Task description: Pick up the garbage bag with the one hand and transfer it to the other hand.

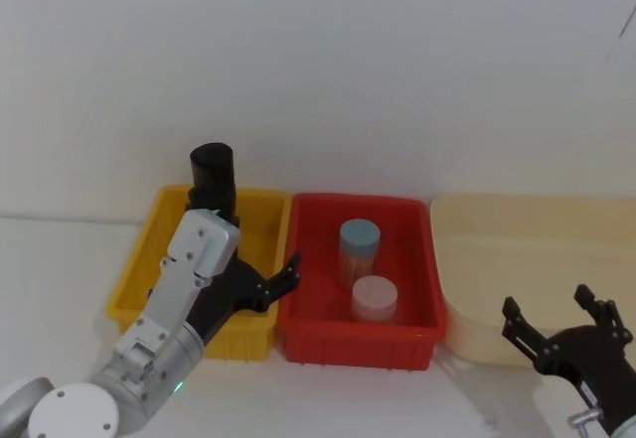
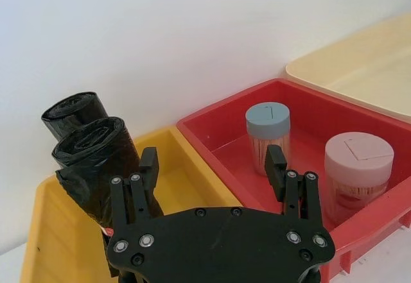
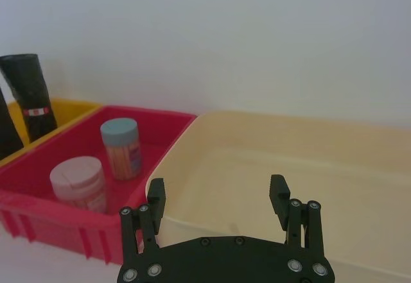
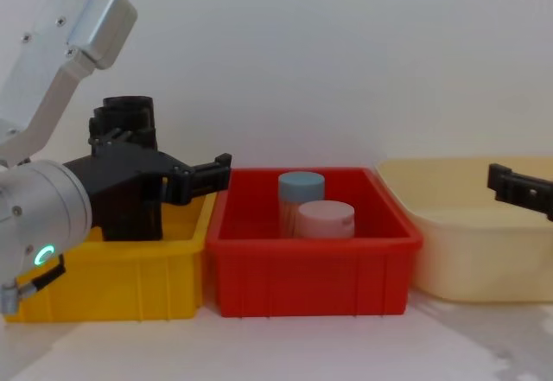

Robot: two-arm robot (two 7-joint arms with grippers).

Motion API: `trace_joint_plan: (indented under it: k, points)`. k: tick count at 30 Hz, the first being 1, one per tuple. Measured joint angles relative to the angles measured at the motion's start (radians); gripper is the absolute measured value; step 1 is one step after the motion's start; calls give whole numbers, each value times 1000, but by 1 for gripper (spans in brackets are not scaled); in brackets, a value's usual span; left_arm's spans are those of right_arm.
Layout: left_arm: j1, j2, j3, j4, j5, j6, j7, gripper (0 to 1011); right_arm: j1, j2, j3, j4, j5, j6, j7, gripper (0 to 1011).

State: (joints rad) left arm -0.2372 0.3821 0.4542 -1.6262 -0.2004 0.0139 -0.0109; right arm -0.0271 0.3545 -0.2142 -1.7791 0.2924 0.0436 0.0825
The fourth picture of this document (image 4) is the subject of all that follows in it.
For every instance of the jar with pink lid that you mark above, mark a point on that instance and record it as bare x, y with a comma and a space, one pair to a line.
325, 219

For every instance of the yellow plastic bin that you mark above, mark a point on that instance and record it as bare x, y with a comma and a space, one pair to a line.
129, 277

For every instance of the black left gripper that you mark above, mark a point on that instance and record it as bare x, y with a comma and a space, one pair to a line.
121, 169

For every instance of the red plastic bin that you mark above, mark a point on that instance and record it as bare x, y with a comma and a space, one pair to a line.
311, 277

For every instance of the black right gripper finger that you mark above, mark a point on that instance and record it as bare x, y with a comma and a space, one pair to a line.
523, 191

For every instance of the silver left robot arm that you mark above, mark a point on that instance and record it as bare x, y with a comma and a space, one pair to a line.
43, 208

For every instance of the jar with blue lid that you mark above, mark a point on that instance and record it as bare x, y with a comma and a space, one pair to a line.
301, 186

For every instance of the cream plastic bin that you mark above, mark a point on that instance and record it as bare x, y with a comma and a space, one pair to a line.
475, 260

